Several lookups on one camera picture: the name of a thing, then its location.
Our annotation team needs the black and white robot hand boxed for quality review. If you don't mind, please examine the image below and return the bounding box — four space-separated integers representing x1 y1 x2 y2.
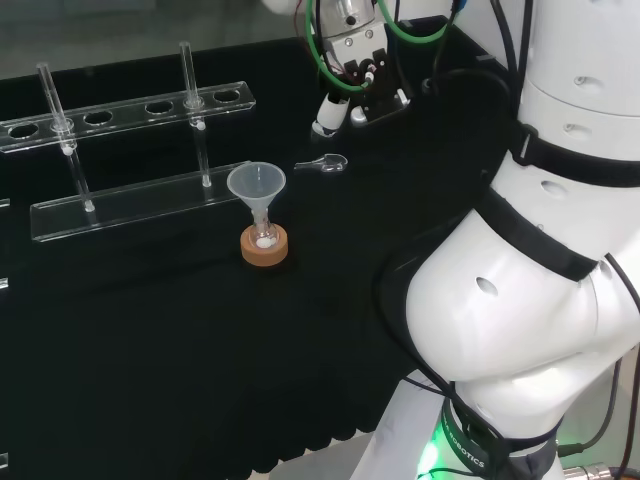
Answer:
312 22 416 139

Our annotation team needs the clear plastic funnel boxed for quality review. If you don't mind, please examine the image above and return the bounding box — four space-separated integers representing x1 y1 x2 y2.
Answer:
226 160 287 227

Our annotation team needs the small glass weighing funnel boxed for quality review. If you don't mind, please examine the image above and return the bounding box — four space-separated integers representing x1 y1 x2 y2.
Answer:
293 153 350 176

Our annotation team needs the small round-bottom glass flask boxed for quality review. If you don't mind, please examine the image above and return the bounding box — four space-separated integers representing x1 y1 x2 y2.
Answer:
249 209 279 251

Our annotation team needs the clear acrylic funnel stand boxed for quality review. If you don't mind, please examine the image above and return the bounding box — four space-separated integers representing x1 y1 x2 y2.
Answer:
0 41 258 244

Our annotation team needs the black bench cloth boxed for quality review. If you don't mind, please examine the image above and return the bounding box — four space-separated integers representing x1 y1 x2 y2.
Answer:
0 14 526 475

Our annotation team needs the green cable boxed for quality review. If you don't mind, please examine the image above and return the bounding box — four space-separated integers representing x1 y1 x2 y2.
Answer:
304 0 375 94
375 0 461 50

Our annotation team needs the black cable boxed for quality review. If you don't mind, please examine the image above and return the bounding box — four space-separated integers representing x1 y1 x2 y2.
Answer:
430 0 532 116

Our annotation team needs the cork ring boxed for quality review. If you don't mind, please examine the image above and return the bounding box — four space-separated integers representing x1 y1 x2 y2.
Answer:
240 224 290 268

